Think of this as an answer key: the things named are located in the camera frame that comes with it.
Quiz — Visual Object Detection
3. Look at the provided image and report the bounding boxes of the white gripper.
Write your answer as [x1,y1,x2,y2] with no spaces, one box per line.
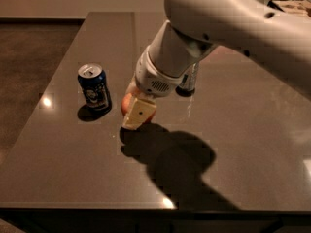
[122,46,184,130]

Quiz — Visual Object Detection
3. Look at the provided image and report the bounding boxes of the red yellow apple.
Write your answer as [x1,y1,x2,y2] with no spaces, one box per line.
[121,93,155,123]

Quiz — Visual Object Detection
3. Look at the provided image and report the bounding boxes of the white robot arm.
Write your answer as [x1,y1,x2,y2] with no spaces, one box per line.
[122,0,311,130]

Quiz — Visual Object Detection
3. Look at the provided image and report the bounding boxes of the blue pepsi can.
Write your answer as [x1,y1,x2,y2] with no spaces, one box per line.
[78,63,112,112]

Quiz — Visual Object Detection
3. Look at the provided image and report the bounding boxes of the silver red bull can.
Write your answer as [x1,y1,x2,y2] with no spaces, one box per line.
[178,62,199,93]

